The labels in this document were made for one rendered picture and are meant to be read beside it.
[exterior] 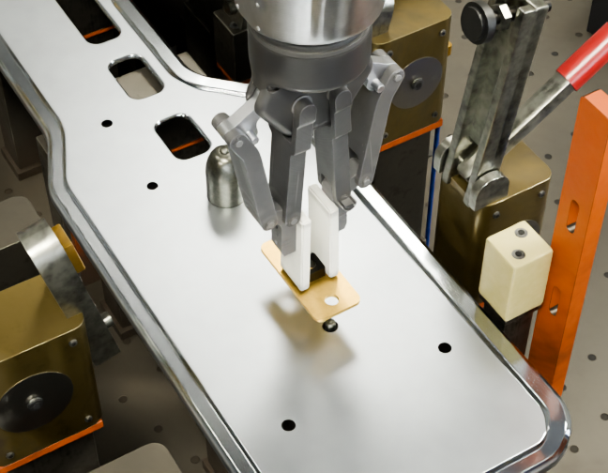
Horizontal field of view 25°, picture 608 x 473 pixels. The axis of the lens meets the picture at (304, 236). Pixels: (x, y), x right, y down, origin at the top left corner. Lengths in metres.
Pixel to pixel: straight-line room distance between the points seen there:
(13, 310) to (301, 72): 0.29
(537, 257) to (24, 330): 0.36
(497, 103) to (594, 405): 0.47
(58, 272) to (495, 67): 0.33
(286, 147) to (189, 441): 0.49
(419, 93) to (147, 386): 0.40
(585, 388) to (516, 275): 0.41
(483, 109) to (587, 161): 0.11
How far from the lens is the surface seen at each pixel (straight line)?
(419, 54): 1.14
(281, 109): 0.84
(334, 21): 0.77
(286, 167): 0.88
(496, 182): 1.00
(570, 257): 0.97
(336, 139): 0.88
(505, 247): 0.97
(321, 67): 0.80
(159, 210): 1.08
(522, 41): 0.93
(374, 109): 0.89
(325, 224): 0.94
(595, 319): 1.41
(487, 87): 0.98
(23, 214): 1.10
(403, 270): 1.03
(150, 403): 1.33
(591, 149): 0.90
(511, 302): 0.98
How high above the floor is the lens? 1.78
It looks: 48 degrees down
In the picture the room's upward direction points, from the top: straight up
